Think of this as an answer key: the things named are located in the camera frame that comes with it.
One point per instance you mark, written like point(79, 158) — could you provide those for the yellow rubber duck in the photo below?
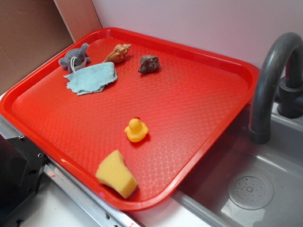
point(136, 130)

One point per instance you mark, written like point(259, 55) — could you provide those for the red plastic tray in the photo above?
point(187, 104)

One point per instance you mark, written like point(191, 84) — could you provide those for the brown rock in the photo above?
point(148, 64)

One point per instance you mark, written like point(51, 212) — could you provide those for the tan conch seashell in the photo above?
point(118, 54)

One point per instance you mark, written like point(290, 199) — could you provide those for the light blue cloth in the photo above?
point(91, 79)

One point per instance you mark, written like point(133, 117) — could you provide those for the yellow sponge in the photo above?
point(113, 173)

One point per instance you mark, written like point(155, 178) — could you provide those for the gray plush elephant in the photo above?
point(75, 59)

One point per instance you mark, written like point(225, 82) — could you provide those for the gray plastic sink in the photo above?
point(204, 191)

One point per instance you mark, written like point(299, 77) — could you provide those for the round sink drain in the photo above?
point(250, 190)

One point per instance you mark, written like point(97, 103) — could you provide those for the gray curved faucet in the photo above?
point(280, 81)

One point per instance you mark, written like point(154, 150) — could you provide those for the brown cardboard panel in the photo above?
point(34, 31)

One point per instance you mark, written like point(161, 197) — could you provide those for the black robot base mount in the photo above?
point(21, 163)

